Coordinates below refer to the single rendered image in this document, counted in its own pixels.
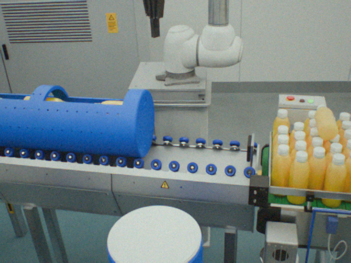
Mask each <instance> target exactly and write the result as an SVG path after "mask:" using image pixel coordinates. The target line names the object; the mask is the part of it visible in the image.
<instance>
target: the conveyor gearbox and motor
mask: <svg viewBox="0 0 351 263"><path fill-rule="evenodd" d="M297 251H298V230H297V225H296V224H289V223H283V222H273V221H267V223H266V228H265V241H264V247H263V249H262V250H261V252H260V260H261V262H262V263H298V260H299V259H298V255H297Z"/></svg>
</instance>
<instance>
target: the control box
mask: <svg viewBox="0 0 351 263"><path fill-rule="evenodd" d="M287 96H289V95H284V94H279V103H278V110H281V109H283V110H286V111H287V118H288V120H289V123H290V124H294V123H295V122H302V123H304V122H305V120H306V119H307V118H308V113H309V111H317V108H318V106H319V105H325V106H326V104H325V99H324V96H307V95H292V96H294V97H295V98H294V99H293V100H288V99H287V98H286V97H287ZM310 98H312V100H313V102H308V100H309V99H310ZM300 99H305V102H300Z"/></svg>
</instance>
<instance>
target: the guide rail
mask: <svg viewBox="0 0 351 263"><path fill-rule="evenodd" d="M307 191H314V193H315V197H314V198H323V199H328V198H329V199H340V200H347V201H351V193H345V192H334V191H322V190H310V189H303V188H292V187H280V186H271V187H270V193H272V194H279V195H290V196H301V197H306V193H307Z"/></svg>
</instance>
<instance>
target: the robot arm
mask: <svg viewBox="0 0 351 263"><path fill-rule="evenodd" d="M143 4H144V9H145V14H146V16H148V17H149V18H150V23H151V37H152V38H156V37H159V36H160V24H159V18H162V17H163V11H164V5H165V0H143ZM243 49H244V44H243V42H242V40H241V38H240V37H238V36H235V32H234V28H233V27H232V26H231V25H230V24H229V0H208V24H207V25H206V26H205V27H204V28H203V32H202V36H199V35H196V34H194V30H193V29H191V28H190V27H188V26H187V25H177V26H173V27H171V28H170V29H169V31H168V33H167V35H166V38H165V42H164V50H163V52H164V61H165V69H166V70H165V71H163V72H162V73H159V74H156V75H155V77H156V79H162V80H165V86H171V85H180V84H192V83H195V84H198V83H200V79H198V78H197V76H196V73H195V67H198V66H199V67H209V68H224V67H229V66H233V65H235V64H237V63H238V62H240V61H241V59H242V53H243Z"/></svg>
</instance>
